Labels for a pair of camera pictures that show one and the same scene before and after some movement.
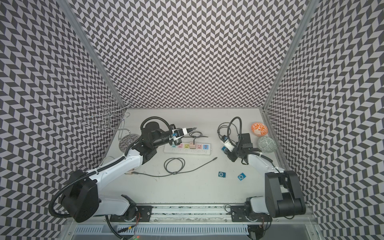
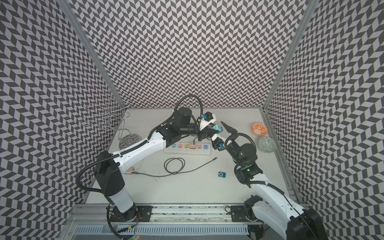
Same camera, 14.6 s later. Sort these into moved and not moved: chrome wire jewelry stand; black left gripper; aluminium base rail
Moved: black left gripper
Not moved: chrome wire jewelry stand; aluminium base rail
